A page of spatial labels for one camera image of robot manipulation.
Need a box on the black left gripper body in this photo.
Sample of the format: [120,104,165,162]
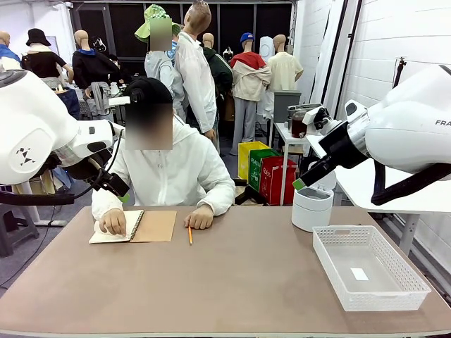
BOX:
[87,168,130,198]

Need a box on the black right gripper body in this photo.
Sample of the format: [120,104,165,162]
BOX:
[319,121,370,169]

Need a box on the spiral notebook brown cover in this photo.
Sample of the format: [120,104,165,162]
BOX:
[88,209,178,245]

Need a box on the person's right forearm white sleeve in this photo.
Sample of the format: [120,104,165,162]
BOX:
[91,192,124,221]

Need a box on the person's left forearm white sleeve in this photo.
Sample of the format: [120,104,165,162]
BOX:
[197,179,236,216]

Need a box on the person's right hand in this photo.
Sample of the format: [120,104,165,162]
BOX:
[99,207,128,237]

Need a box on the person's left hand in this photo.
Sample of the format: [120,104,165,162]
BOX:
[183,204,215,230]

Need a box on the red recycling bag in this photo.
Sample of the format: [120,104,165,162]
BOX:
[259,156,299,207]

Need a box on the white round trash bin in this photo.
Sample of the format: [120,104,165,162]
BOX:
[291,161,338,233]

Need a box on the large white table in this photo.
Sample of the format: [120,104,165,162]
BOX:
[305,133,451,256]

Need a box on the small white side table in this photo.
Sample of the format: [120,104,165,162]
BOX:
[273,121,311,207]

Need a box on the person in white hooded jacket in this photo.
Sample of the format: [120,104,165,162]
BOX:
[92,114,236,216]

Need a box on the glass jar brown liquid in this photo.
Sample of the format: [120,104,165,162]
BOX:
[290,108,309,139]

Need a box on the green recycling bag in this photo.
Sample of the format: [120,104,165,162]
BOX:
[248,147,281,193]

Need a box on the metal tray container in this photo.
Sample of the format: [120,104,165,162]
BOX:
[287,103,322,123]

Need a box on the black floor stand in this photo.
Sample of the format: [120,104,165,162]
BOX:
[233,177,267,206]

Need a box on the yellow recycling bag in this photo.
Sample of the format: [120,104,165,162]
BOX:
[237,140,271,181]

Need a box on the grey cabinet box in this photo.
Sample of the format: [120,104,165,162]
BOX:
[273,90,303,124]

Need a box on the grey garment bundle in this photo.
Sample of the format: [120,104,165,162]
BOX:
[86,80,116,117]

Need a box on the black tripod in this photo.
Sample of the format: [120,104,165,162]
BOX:
[393,56,408,89]

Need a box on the mannequin in cream shirt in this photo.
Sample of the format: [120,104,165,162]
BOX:
[266,34,304,93]

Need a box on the black baseball cap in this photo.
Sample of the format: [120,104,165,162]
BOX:
[123,77,174,106]

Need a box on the grey step stool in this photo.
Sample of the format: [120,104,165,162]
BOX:
[0,204,40,258]

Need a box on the mannequin with blue cap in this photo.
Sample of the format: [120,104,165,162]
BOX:
[228,32,272,156]

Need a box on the mannequin in black hoodie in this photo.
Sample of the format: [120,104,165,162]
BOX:
[72,30,121,91]

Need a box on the mannequin with green checked hat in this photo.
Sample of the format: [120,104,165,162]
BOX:
[134,4,187,123]

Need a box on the tall mannequin in white shirt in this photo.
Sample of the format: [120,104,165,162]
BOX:
[174,0,221,156]

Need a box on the mannequin with black bucket hat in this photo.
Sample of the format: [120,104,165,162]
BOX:
[20,27,75,89]

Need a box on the mannequin in dark green jacket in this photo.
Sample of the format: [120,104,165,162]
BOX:
[201,32,234,123]

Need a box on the white perforated plastic basket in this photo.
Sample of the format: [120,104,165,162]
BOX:
[312,225,432,313]

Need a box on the mannequin in blue shirt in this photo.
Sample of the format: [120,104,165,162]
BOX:
[0,30,22,71]

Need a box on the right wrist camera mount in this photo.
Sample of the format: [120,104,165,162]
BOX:
[302,105,342,137]

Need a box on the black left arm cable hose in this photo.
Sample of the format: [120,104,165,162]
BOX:
[0,128,125,207]

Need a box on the white table leg frame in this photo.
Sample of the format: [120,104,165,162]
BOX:
[13,175,68,227]

